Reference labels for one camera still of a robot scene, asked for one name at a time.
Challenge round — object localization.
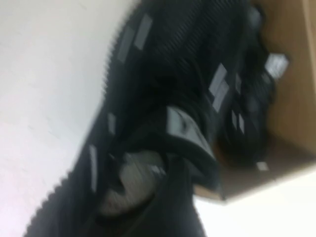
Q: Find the brown cardboard shoe box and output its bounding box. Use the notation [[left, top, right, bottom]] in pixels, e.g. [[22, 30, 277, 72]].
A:
[[195, 0, 316, 201]]

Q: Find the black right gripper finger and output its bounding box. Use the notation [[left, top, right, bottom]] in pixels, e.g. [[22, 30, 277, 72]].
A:
[[148, 170, 222, 237]]

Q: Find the black mesh sneaker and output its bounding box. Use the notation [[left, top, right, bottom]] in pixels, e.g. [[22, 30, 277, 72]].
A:
[[23, 0, 250, 237], [214, 4, 289, 170]]

